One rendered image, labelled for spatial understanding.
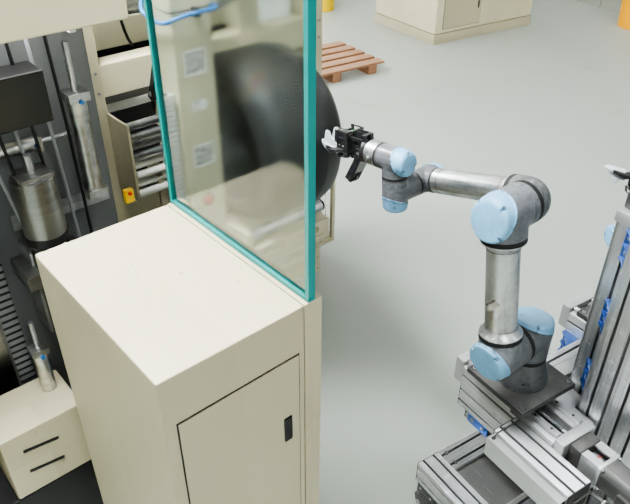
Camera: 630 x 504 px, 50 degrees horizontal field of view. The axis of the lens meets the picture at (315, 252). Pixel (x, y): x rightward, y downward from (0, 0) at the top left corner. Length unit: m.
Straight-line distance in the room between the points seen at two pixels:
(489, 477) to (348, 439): 0.61
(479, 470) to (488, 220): 1.11
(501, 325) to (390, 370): 1.34
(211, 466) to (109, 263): 0.50
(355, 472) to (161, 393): 1.54
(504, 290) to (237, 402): 0.74
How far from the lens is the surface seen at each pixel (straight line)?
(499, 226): 1.66
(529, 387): 2.07
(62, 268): 1.61
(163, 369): 1.30
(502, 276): 1.76
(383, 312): 3.41
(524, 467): 2.03
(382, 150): 1.94
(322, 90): 2.19
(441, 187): 1.98
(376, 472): 2.73
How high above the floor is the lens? 2.15
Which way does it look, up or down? 34 degrees down
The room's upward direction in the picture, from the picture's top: straight up
